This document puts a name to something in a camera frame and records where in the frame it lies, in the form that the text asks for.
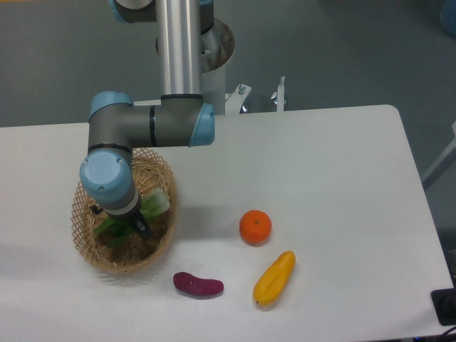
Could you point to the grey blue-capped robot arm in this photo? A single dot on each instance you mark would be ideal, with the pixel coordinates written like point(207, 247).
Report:
point(183, 118)

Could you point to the white metal frame leg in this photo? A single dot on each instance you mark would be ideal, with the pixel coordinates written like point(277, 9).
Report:
point(443, 161)

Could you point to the purple sweet potato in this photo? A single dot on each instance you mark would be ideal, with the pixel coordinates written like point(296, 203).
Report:
point(198, 287)

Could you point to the green bok choy vegetable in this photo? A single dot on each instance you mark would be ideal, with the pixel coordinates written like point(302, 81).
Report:
point(155, 203)

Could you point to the oval woven wicker basket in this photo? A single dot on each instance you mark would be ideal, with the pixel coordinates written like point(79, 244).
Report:
point(150, 171)

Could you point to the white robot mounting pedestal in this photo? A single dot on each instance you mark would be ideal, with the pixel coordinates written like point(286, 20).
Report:
point(218, 49)

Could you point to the orange mandarin fruit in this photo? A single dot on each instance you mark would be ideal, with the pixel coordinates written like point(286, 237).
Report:
point(255, 227)

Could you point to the black device at table corner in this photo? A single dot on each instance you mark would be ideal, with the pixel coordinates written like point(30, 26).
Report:
point(444, 304)

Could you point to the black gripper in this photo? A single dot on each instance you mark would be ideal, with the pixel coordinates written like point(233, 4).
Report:
point(140, 225)

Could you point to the yellow mango fruit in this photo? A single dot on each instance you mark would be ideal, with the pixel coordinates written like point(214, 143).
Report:
point(273, 281)

